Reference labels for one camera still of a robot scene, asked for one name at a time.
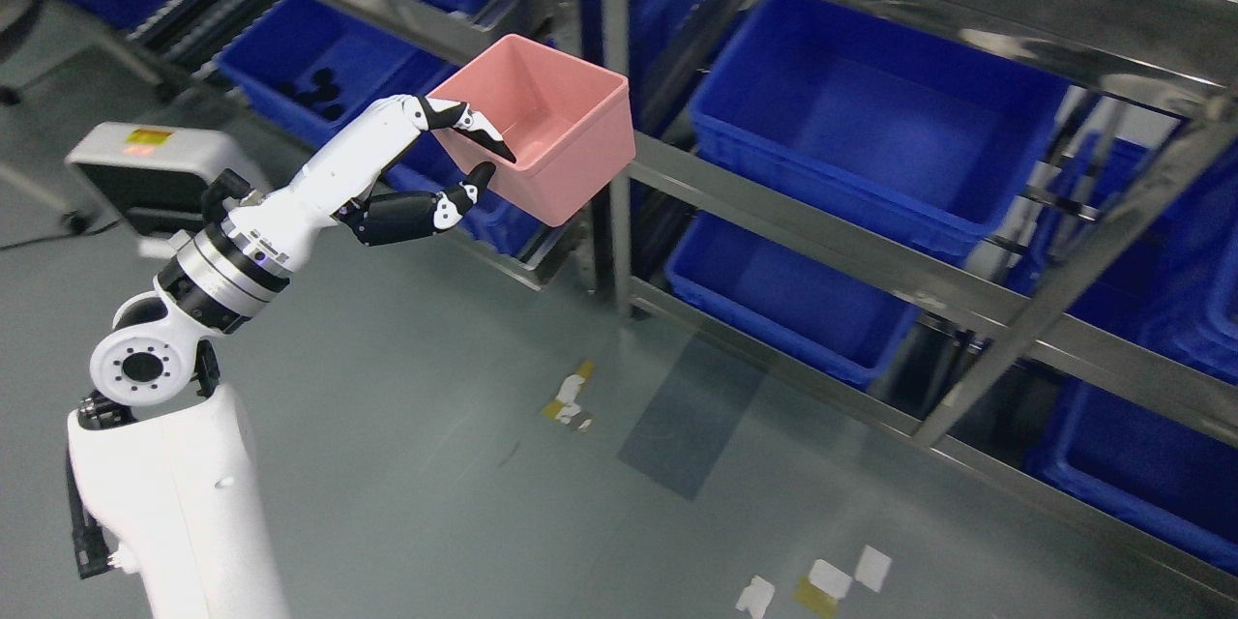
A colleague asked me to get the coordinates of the blue right shelf bin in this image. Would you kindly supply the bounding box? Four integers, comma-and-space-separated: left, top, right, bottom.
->
1005, 132, 1237, 386

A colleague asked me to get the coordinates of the grey machine box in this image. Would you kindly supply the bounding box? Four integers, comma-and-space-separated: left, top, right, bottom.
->
66, 123, 271, 236

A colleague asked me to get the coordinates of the steel shelf rack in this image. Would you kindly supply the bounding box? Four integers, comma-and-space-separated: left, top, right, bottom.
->
116, 0, 1238, 600

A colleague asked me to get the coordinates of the pink storage box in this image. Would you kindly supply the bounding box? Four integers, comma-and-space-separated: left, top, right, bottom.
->
430, 33, 635, 227

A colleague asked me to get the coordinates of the blue target shelf bin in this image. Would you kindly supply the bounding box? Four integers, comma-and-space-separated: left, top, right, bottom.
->
690, 0, 1068, 266

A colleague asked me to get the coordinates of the blue lower right bin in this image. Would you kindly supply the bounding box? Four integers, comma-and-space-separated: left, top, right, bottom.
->
1023, 378, 1237, 574

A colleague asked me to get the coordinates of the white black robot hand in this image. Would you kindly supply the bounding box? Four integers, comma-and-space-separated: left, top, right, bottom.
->
222, 95, 515, 275

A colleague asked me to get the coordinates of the blue left shelf bin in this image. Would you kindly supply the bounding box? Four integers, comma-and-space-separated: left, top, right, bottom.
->
217, 0, 456, 146

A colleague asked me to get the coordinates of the blue lower middle bin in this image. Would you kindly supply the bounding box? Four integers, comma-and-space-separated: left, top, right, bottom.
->
664, 212, 920, 391

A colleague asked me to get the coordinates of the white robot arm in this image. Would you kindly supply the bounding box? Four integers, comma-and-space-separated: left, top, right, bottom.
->
66, 170, 290, 618

